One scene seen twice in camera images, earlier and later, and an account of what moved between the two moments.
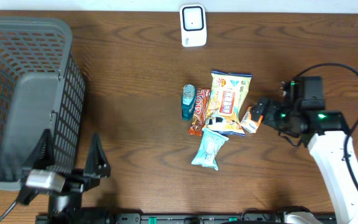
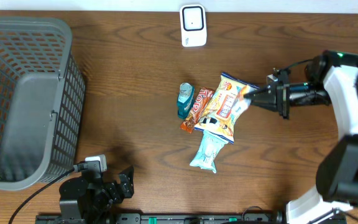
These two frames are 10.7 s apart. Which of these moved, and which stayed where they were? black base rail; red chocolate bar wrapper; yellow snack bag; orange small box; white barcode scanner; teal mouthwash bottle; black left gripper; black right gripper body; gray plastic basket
Moved: orange small box; black right gripper body; yellow snack bag; black left gripper; red chocolate bar wrapper; teal mouthwash bottle
Stayed: black base rail; gray plastic basket; white barcode scanner
